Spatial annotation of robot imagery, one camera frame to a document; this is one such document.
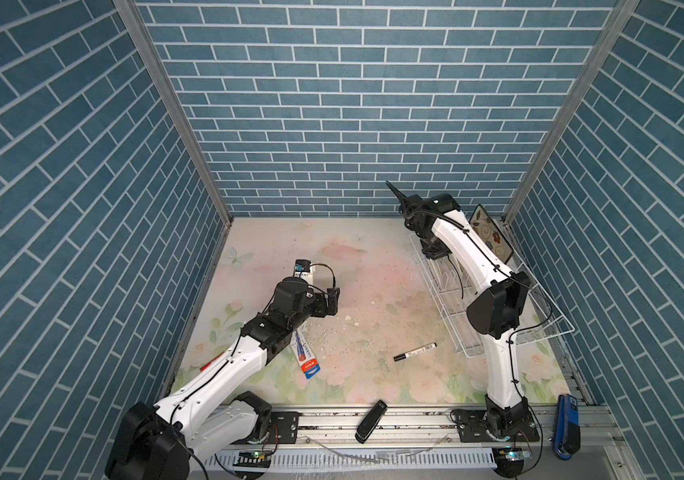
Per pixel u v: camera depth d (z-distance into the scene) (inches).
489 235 36.6
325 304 28.4
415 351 34.0
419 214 25.2
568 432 27.5
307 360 33.1
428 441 29.0
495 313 21.4
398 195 29.2
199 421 17.5
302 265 27.4
